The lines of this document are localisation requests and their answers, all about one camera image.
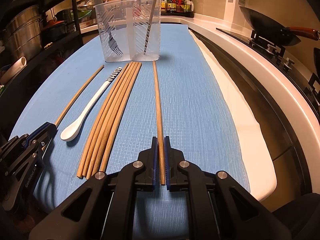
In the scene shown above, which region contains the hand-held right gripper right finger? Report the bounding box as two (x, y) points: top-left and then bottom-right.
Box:
(164, 135), (293, 240)

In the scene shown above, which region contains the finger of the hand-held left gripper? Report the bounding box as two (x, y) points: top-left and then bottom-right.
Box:
(26, 122), (57, 143)
(27, 130), (56, 156)

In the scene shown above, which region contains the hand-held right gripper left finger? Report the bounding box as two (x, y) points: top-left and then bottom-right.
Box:
(29, 136), (159, 240)

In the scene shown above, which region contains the wooden chopstick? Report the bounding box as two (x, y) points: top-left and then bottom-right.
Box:
(81, 62), (134, 179)
(91, 62), (140, 177)
(152, 60), (166, 186)
(99, 62), (143, 172)
(54, 64), (105, 127)
(86, 62), (137, 178)

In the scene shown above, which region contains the clear plastic utensil holder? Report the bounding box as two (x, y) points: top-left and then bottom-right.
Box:
(94, 0), (162, 63)

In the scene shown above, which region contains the bundle of wooden chopsticks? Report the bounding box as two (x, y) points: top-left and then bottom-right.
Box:
(76, 62), (130, 180)

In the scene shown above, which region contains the blue table cloth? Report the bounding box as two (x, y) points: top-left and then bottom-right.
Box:
(9, 22), (250, 240)

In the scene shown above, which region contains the white paper roll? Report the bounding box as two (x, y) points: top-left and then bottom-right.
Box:
(0, 56), (27, 85)

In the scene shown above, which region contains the dark pot orange lid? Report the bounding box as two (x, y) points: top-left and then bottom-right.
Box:
(41, 19), (68, 43)

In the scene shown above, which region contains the large steel pot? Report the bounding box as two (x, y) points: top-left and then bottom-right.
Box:
(2, 5), (43, 58)

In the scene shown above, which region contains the grey metal fork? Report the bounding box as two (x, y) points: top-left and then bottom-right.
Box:
(106, 21), (124, 55)

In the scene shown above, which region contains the black shelf rack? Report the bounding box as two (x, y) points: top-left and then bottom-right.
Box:
(0, 0), (84, 130)

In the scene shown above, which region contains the white kitchen countertop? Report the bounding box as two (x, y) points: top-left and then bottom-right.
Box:
(80, 12), (320, 180)

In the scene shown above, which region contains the black gas stove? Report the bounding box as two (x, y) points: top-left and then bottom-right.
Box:
(216, 27), (320, 120)

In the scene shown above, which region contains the row of sauce bottles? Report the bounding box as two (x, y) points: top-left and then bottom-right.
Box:
(167, 0), (194, 13)

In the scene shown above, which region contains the white spoon striped handle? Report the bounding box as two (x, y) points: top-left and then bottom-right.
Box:
(60, 66), (123, 142)

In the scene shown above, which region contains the wooden handled metal utensil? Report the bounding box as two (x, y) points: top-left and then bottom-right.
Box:
(143, 0), (162, 55)

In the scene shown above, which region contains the black wok orange handle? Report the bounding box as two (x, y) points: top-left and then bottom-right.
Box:
(239, 5), (320, 47)

